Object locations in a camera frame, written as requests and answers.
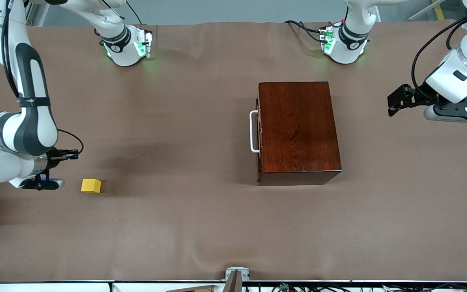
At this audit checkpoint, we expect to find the yellow block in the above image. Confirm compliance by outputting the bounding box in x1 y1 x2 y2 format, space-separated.
81 179 102 194

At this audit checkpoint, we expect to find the white drawer handle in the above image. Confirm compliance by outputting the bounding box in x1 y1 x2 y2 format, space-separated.
250 110 260 153

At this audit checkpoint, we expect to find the light wood drawer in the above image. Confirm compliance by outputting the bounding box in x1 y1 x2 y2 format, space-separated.
256 97 263 182

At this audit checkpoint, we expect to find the grey metal bar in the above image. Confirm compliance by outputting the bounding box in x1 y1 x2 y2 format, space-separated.
407 0 437 21

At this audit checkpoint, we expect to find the yellow floor tape strip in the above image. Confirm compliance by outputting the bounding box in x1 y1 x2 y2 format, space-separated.
431 0 447 21

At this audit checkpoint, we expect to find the dark brown wooden cabinet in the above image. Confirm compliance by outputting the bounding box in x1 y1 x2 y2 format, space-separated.
258 81 342 186

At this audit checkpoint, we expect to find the brown table cloth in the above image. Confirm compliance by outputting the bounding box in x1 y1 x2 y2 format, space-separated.
0 19 467 282

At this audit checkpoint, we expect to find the brown cardboard piece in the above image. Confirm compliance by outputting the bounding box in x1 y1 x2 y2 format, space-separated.
165 285 216 292

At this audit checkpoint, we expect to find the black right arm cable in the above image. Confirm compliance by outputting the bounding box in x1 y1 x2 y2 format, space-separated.
0 0 84 157

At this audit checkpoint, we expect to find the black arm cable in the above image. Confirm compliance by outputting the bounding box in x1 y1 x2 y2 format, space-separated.
411 18 467 100
0 0 84 157

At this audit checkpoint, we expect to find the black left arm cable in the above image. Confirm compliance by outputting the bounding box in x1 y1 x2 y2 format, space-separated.
411 18 467 100

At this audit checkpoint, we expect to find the black base cable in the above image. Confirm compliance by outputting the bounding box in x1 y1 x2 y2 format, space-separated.
125 1 143 25
284 19 324 43

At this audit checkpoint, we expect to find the white table edge rail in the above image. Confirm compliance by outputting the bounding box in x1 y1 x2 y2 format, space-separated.
0 280 467 292

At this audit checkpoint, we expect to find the aluminium frame profile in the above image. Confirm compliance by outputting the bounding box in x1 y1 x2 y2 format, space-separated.
26 0 51 27

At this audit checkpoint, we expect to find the black cable tangle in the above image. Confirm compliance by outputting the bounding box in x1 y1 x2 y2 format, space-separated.
272 282 467 292

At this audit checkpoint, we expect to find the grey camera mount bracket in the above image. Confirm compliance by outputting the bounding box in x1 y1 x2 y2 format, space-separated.
222 266 251 292

